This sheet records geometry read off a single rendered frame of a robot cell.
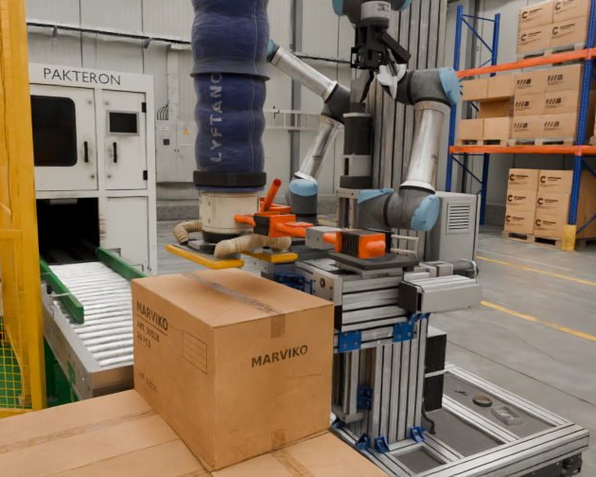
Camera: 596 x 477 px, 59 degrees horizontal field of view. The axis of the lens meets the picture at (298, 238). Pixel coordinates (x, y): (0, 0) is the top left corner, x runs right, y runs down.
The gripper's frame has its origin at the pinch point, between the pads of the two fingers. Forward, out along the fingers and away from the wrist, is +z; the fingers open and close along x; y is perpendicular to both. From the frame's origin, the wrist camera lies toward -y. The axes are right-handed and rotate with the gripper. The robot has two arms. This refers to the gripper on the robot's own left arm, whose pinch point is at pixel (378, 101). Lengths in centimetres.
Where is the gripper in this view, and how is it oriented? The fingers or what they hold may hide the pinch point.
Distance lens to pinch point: 148.4
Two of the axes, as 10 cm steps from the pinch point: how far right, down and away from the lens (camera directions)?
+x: 4.7, 1.5, -8.7
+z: -0.2, 9.9, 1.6
